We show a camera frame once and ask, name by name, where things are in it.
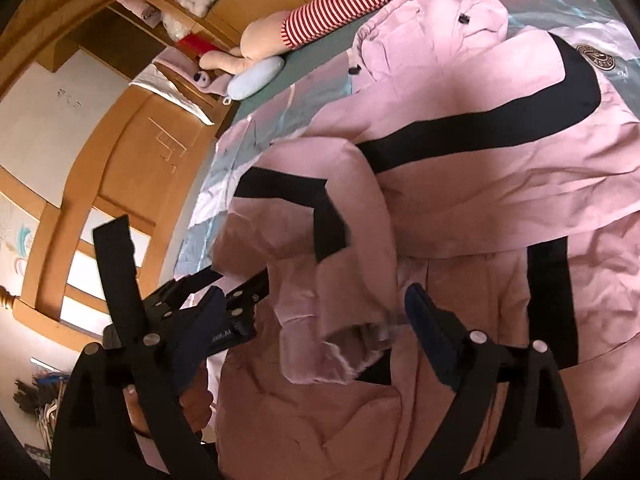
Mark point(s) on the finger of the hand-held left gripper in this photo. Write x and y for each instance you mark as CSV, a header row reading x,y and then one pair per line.
x,y
117,270
250,290

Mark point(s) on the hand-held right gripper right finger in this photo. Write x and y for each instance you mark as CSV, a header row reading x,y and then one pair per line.
x,y
430,330

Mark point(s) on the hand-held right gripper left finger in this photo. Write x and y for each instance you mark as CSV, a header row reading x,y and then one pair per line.
x,y
197,330

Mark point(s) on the pink jacket with black stripes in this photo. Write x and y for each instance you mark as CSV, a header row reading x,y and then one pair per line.
x,y
475,110

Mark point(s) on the person's left hand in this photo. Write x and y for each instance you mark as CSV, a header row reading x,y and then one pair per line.
x,y
195,405

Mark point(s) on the wooden headboard panel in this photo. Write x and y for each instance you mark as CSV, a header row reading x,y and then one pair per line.
x,y
125,160

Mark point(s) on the pink grey satin patchwork blanket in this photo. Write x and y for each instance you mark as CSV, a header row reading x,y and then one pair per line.
x,y
220,180

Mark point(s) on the dark clutter pile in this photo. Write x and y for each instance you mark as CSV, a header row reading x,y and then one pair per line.
x,y
40,395

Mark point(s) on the white hanging cloth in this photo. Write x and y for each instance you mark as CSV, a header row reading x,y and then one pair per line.
x,y
165,92

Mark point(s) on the pink hanging garment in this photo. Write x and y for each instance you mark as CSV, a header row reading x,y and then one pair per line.
x,y
175,61

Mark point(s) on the red box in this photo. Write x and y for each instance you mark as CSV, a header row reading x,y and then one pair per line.
x,y
195,44

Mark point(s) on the green bed sheet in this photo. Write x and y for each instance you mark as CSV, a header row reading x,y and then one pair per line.
x,y
320,55

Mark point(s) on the pink cloth bundle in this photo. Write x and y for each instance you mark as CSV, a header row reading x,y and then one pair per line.
x,y
142,10

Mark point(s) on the large plush doll striped shirt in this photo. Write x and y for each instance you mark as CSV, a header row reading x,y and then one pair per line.
x,y
350,2

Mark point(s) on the colourful wall sticker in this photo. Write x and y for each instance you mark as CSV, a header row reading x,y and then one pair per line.
x,y
17,245

